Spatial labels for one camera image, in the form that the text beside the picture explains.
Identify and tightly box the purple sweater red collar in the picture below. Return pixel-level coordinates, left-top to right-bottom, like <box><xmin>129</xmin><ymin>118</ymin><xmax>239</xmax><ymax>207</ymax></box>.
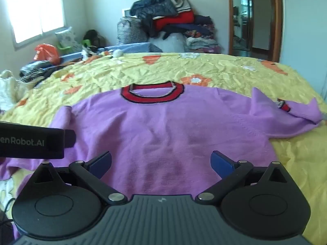
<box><xmin>0</xmin><ymin>80</ymin><xmax>323</xmax><ymax>238</ymax></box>

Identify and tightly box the folded clothes stack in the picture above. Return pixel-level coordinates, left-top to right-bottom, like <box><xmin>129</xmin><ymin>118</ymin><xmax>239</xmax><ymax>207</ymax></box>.
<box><xmin>184</xmin><ymin>14</ymin><xmax>221</xmax><ymax>54</ymax></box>

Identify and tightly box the white quilted blanket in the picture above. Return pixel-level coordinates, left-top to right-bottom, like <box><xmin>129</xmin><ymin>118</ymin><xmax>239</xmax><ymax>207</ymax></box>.
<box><xmin>0</xmin><ymin>70</ymin><xmax>28</xmax><ymax>111</ymax></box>

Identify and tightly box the yellow carrot print bedspread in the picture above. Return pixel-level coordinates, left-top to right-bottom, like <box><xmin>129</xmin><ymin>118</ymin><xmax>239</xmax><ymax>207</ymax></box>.
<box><xmin>1</xmin><ymin>53</ymin><xmax>326</xmax><ymax>244</ymax></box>

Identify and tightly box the orange plastic bag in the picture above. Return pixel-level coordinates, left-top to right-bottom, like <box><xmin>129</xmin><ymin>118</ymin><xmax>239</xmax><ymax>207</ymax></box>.
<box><xmin>33</xmin><ymin>44</ymin><xmax>60</xmax><ymax>65</ymax></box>

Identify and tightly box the white floral pillow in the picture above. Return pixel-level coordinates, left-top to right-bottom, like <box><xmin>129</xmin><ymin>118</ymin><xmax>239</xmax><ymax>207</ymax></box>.
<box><xmin>55</xmin><ymin>27</ymin><xmax>82</xmax><ymax>52</ymax></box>

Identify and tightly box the white round plush ball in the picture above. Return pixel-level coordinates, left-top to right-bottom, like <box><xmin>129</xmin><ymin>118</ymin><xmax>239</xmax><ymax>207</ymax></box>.
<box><xmin>112</xmin><ymin>49</ymin><xmax>124</xmax><ymax>58</ymax></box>

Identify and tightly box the green plastic stool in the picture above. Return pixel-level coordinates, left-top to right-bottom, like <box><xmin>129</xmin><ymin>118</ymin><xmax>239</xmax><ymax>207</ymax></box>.
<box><xmin>57</xmin><ymin>39</ymin><xmax>91</xmax><ymax>55</ymax></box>

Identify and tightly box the blue knitted blanket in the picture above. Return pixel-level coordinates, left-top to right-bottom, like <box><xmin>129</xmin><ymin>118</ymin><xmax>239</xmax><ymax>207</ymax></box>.
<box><xmin>60</xmin><ymin>42</ymin><xmax>162</xmax><ymax>63</ymax></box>

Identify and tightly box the bright window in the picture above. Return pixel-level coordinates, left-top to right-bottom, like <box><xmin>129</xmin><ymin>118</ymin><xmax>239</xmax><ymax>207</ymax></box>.
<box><xmin>4</xmin><ymin>0</ymin><xmax>65</xmax><ymax>48</ymax></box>

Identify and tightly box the houndstooth checkered bag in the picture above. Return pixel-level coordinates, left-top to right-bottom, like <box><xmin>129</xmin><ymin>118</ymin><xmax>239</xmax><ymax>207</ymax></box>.
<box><xmin>116</xmin><ymin>17</ymin><xmax>148</xmax><ymax>45</ymax></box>

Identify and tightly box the white wardrobe door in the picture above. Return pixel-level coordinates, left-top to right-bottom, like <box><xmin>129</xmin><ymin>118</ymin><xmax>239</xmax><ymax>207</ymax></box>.
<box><xmin>280</xmin><ymin>0</ymin><xmax>327</xmax><ymax>100</ymax></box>

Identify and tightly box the red folded garment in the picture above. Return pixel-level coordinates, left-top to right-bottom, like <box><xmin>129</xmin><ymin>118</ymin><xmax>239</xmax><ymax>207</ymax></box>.
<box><xmin>153</xmin><ymin>11</ymin><xmax>195</xmax><ymax>32</ymax></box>

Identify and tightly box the dark quilted jacket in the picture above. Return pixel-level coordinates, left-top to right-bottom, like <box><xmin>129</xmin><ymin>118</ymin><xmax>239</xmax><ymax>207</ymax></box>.
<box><xmin>130</xmin><ymin>0</ymin><xmax>178</xmax><ymax>38</ymax></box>

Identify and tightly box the brown wooden door frame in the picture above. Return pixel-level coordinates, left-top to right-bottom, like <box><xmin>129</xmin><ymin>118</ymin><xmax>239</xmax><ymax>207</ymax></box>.
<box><xmin>228</xmin><ymin>0</ymin><xmax>283</xmax><ymax>62</ymax></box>

